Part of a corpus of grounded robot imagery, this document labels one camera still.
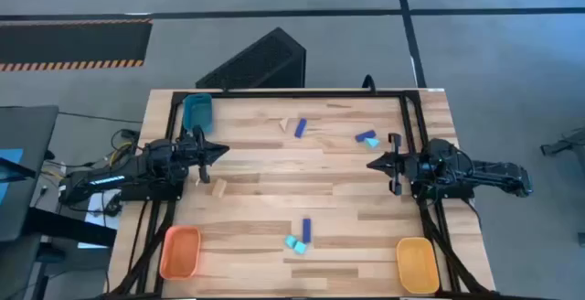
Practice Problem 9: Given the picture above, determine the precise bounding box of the wooden rectangular block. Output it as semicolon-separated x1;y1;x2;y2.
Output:
211;177;229;199

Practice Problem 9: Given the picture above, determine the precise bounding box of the small black device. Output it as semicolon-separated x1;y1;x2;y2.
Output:
102;197;122;215

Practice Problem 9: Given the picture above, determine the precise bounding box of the black metal table frame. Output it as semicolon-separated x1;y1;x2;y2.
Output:
98;88;497;300

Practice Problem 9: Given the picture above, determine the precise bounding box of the white paper sheet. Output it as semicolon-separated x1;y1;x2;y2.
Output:
77;188;123;250

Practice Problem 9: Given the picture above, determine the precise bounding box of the black hazard-striped floor mat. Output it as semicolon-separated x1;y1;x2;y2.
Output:
0;18;154;72

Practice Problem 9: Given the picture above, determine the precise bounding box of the teal plastic bin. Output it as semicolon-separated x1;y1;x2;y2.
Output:
182;92;215;133

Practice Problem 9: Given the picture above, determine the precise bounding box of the yellow plastic bin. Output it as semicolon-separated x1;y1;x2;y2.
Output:
395;236;441;295

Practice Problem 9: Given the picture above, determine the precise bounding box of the monitor with blue screen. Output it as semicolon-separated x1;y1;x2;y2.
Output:
0;147;25;205

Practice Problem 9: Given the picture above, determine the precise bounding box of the orange plastic bin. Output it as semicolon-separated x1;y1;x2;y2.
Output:
158;225;203;281

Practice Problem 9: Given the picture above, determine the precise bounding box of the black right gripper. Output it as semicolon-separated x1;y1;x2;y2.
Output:
367;132;431;197

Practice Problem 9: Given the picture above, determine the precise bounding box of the black desk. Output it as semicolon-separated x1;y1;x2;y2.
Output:
0;104;118;300

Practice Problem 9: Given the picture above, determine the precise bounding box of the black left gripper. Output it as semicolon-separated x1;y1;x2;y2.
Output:
171;124;230;185

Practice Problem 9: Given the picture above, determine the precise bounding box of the black stand base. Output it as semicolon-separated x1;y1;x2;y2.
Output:
540;127;585;157

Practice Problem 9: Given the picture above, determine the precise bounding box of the black perforated computer case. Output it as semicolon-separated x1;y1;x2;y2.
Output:
195;27;307;90

